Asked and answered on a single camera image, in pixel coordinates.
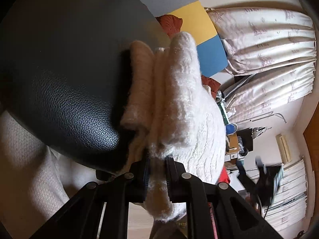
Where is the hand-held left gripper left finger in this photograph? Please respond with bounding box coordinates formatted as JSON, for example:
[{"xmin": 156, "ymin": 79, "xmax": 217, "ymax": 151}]
[{"xmin": 30, "ymin": 156, "xmax": 152, "ymax": 239}]

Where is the rust red quilted jacket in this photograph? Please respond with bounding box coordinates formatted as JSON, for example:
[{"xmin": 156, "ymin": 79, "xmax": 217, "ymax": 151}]
[{"xmin": 156, "ymin": 15, "xmax": 221, "ymax": 100}]

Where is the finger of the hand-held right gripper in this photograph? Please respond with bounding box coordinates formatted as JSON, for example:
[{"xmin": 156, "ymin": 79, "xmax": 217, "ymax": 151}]
[{"xmin": 237, "ymin": 167, "xmax": 258, "ymax": 187}]

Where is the cardboard box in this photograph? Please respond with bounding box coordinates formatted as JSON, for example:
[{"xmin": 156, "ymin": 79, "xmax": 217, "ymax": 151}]
[{"xmin": 225, "ymin": 133, "xmax": 241, "ymax": 160}]

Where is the black leather seat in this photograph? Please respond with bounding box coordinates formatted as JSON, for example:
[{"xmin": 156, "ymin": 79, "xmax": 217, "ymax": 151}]
[{"xmin": 0, "ymin": 0, "xmax": 172, "ymax": 175}]

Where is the black box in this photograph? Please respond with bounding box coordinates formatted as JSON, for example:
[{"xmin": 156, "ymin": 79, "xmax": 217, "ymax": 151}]
[{"xmin": 237, "ymin": 128, "xmax": 254, "ymax": 152}]

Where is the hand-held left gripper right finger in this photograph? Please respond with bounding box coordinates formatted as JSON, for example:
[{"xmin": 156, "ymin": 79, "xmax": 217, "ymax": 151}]
[{"xmin": 165, "ymin": 156, "xmax": 285, "ymax": 239}]

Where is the red cloth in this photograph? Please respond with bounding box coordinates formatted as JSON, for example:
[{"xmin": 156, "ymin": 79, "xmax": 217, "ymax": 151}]
[{"xmin": 218, "ymin": 167, "xmax": 231, "ymax": 186}]

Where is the green box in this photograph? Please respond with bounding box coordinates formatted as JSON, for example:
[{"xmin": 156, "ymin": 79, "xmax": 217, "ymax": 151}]
[{"xmin": 217, "ymin": 100, "xmax": 230, "ymax": 125}]

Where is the cream knitted sweater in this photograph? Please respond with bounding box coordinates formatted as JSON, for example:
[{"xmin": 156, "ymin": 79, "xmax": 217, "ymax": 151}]
[{"xmin": 120, "ymin": 32, "xmax": 226, "ymax": 224}]

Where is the cream wall air conditioner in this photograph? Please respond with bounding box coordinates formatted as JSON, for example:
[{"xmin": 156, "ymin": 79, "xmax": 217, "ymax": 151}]
[{"xmin": 275, "ymin": 134, "xmax": 292, "ymax": 164}]

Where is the pale patterned curtain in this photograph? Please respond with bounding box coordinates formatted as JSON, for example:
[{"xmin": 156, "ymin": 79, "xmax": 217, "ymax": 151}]
[
  {"xmin": 206, "ymin": 7, "xmax": 317, "ymax": 125},
  {"xmin": 259, "ymin": 158, "xmax": 312, "ymax": 232}
]

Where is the blue tub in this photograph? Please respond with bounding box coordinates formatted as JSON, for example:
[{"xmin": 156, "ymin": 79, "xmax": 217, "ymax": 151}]
[{"xmin": 225, "ymin": 123, "xmax": 237, "ymax": 136}]

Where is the white textured cloth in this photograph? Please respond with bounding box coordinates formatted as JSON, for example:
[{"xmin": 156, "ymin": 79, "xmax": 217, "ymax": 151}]
[{"xmin": 0, "ymin": 110, "xmax": 73, "ymax": 239}]

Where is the grey yellow blue panel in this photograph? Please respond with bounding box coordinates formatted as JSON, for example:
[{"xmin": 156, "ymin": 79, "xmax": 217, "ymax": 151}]
[{"xmin": 131, "ymin": 0, "xmax": 228, "ymax": 77}]

